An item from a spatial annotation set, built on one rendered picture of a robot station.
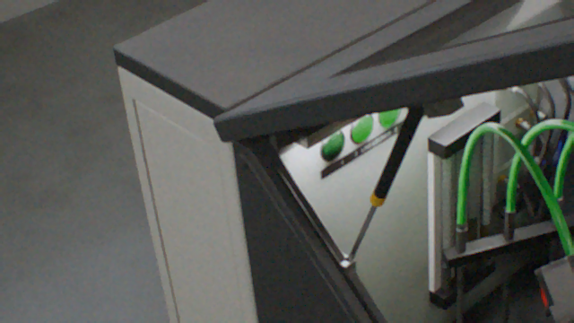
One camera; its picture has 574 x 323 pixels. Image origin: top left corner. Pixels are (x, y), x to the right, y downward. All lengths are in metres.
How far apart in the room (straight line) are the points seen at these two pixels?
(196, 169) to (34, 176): 2.57
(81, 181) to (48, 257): 0.44
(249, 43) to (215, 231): 0.29
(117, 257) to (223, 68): 2.15
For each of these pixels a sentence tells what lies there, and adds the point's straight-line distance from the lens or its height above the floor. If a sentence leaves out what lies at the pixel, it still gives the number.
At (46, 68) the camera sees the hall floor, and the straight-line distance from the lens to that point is 4.87.
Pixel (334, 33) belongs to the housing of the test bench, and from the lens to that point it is 1.62.
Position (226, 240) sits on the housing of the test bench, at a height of 1.24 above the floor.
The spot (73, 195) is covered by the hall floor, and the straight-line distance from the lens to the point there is 4.00.
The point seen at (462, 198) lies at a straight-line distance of 1.74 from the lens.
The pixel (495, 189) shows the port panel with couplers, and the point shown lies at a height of 1.08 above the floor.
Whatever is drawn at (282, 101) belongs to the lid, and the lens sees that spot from 1.32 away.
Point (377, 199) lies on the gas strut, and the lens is 1.33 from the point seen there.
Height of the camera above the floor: 2.27
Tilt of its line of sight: 35 degrees down
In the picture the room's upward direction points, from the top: 6 degrees counter-clockwise
